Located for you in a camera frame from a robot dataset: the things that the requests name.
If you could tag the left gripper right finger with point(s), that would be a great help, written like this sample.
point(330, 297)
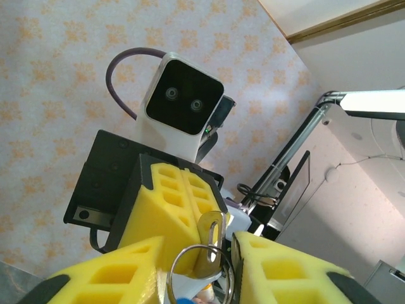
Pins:
point(294, 278)

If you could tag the blue plastic key tag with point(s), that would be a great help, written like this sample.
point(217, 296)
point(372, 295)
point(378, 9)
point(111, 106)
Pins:
point(183, 301)

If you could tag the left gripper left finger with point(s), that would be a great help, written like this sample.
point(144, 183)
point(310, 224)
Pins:
point(104, 278)

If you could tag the white light bar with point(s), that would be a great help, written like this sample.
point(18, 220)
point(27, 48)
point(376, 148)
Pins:
point(373, 101)

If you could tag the grey equipment box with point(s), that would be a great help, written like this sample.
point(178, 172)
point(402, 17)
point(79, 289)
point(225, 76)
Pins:
point(389, 282)

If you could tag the silver metal key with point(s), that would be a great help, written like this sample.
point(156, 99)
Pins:
point(204, 228)

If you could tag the orange patterned backdrop cloth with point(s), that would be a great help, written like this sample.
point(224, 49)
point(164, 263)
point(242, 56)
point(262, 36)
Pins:
point(63, 95)

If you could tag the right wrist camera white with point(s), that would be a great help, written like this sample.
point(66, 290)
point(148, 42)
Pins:
point(183, 95)

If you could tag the silver metal keyring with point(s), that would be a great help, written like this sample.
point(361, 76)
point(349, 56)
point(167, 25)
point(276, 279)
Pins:
point(169, 283)

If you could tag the white round wall puck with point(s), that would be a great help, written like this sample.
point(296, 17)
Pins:
point(332, 174)

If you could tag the silver aluminium frame post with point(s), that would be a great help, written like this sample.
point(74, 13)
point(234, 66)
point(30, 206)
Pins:
point(296, 142)

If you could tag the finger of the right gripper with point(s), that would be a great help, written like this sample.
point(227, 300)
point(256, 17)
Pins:
point(202, 193)
point(158, 209)

